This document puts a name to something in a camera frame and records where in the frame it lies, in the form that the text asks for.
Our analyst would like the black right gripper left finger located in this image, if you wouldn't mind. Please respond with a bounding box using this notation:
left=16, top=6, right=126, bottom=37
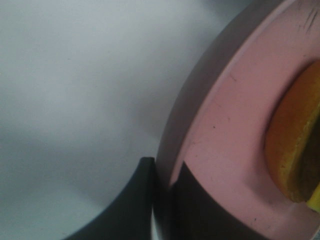
left=67, top=157, right=155, bottom=240

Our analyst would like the burger with yellow cheese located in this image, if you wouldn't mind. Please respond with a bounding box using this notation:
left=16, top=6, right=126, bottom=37
left=264, top=60, right=320, bottom=212

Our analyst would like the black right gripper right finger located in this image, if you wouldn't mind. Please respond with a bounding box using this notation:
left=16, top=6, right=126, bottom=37
left=168, top=161, right=318, bottom=240

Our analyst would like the pink plate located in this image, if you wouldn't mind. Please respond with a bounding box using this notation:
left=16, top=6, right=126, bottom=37
left=154, top=0, right=320, bottom=240

